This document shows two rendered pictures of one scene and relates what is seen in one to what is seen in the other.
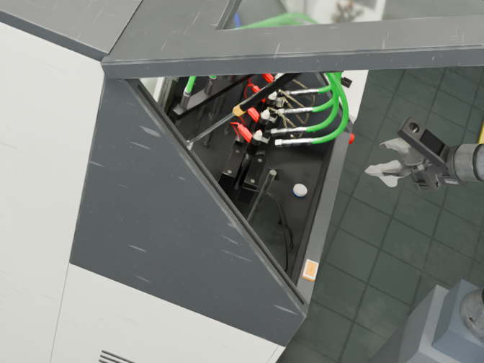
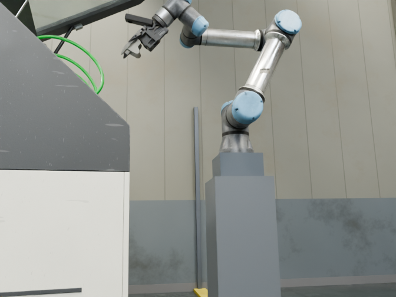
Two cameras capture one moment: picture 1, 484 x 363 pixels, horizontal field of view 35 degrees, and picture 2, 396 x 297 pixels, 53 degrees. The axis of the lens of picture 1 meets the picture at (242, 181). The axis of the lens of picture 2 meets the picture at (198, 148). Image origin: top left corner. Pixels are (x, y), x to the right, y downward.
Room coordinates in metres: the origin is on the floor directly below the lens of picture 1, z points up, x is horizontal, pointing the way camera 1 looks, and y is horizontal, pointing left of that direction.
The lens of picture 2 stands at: (-0.27, -0.19, 0.60)
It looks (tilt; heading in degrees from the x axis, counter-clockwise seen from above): 12 degrees up; 347
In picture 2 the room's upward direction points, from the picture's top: 1 degrees counter-clockwise
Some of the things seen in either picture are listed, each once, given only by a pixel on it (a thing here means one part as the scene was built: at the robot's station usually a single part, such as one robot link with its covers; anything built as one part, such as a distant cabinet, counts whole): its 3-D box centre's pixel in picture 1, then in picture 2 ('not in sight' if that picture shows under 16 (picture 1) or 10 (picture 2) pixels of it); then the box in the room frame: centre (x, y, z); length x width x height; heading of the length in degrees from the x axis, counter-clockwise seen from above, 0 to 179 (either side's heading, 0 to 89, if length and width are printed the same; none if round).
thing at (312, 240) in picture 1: (315, 224); not in sight; (1.40, -0.23, 0.87); 0.62 x 0.04 x 0.16; 3
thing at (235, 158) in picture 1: (248, 153); not in sight; (1.51, 0.01, 0.91); 0.34 x 0.10 x 0.15; 3
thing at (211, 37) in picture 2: not in sight; (233, 39); (1.30, -0.74, 1.44); 0.49 x 0.11 x 0.12; 88
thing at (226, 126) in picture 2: not in sight; (235, 118); (1.30, -0.73, 1.07); 0.13 x 0.12 x 0.14; 178
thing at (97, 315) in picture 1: (186, 279); (40, 287); (1.38, 0.04, 0.39); 0.70 x 0.58 x 0.79; 3
